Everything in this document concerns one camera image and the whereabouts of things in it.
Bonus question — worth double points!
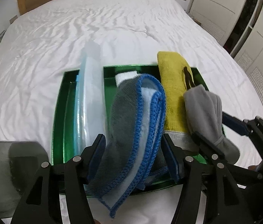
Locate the clear blue plastic packet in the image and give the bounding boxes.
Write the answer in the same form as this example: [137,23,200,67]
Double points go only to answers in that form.
[73,41,107,155]

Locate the white louvred wardrobe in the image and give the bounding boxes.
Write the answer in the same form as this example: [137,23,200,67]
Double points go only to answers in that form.
[189,0,263,105]

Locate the yellow cloth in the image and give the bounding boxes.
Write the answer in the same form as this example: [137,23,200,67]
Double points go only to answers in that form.
[157,51,200,152]

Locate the black hair tie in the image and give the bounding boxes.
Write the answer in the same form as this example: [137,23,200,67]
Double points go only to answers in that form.
[183,66,196,91]

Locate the white bed duvet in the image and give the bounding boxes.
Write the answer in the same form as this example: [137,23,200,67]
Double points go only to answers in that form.
[0,0,263,223]

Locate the dark glass jar with lid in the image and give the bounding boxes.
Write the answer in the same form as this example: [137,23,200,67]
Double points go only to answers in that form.
[0,141,49,218]

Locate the grey sock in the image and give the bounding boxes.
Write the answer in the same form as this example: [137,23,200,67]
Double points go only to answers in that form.
[184,85,240,164]

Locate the grey blue-edged towel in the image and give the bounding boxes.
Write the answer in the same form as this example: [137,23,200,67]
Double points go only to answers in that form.
[87,74,167,218]

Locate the white tissue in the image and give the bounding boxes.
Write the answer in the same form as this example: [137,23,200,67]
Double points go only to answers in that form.
[115,71,138,87]

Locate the person's right hand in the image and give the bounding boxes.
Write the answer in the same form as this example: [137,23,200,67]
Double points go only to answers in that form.
[248,165,258,171]

